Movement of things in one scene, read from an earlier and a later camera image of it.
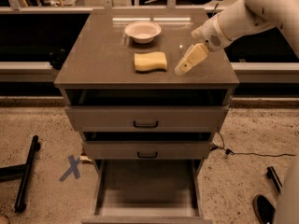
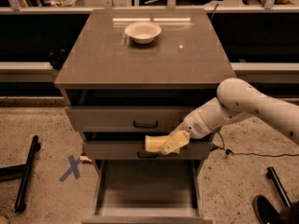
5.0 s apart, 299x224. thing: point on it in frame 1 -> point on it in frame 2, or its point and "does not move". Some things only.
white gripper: (211, 34) -> (195, 126)
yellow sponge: (147, 62) -> (153, 143)
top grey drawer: (147, 119) does not move
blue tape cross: (74, 169) does not move
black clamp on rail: (57, 58) does not move
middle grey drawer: (148, 149) does not move
